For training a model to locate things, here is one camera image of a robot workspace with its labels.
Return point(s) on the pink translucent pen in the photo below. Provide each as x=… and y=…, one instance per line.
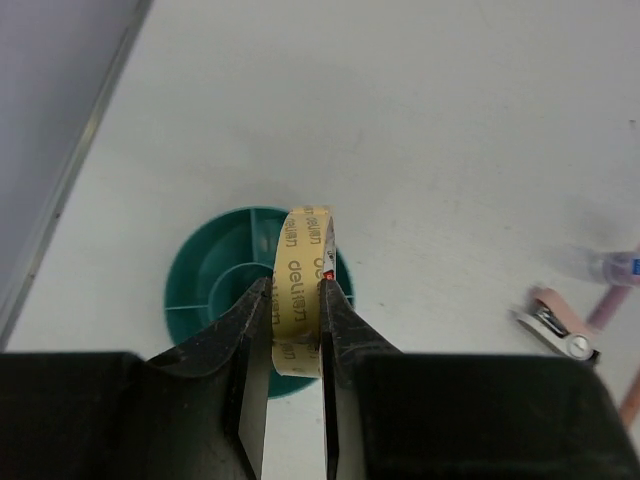
x=605, y=310

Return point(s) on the yellow masking tape roll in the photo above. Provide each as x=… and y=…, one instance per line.
x=305, y=255

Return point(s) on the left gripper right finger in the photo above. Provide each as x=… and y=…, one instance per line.
x=395, y=415

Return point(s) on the teal round desk organizer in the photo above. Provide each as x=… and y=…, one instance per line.
x=217, y=264

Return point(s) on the blue cap spray bottle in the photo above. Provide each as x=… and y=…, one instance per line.
x=615, y=268

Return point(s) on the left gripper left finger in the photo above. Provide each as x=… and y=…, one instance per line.
x=195, y=411

